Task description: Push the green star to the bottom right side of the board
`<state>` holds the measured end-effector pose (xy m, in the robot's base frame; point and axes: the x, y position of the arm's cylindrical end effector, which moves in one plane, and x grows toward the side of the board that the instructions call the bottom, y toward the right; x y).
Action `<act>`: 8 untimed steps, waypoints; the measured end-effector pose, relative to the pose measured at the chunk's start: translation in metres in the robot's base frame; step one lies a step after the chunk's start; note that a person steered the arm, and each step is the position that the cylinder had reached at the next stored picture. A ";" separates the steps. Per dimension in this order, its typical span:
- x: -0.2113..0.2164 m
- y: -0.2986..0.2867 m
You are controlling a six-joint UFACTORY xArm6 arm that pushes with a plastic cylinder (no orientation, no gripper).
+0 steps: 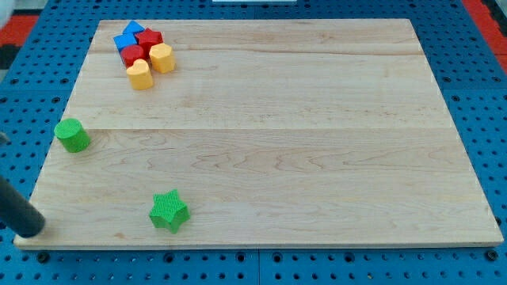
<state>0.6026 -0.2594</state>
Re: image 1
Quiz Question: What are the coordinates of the red star block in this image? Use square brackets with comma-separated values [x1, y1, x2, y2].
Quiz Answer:
[135, 28, 163, 55]

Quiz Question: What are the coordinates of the blue triangle block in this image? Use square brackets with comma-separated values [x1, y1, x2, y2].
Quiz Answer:
[122, 21, 145, 35]

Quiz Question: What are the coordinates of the green star block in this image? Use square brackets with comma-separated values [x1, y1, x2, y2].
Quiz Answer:
[149, 189, 191, 234]

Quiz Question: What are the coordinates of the yellow hexagon block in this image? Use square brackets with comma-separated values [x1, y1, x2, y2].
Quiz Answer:
[149, 43, 176, 74]

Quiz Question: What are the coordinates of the wooden board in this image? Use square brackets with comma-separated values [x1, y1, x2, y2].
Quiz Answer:
[14, 19, 503, 250]

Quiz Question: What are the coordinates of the blue cube block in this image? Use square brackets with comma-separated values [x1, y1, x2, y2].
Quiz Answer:
[113, 32, 137, 52]

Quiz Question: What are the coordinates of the red cylinder block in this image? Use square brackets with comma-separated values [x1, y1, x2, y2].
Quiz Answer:
[120, 44, 146, 67]

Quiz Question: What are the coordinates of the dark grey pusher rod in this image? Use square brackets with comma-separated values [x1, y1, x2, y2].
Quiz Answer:
[1, 177, 45, 238]

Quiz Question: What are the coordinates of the yellow heart block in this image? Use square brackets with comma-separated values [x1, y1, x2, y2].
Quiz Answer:
[126, 59, 154, 90]

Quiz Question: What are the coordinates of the green cylinder block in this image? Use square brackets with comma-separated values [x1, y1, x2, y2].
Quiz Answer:
[54, 118, 91, 153]

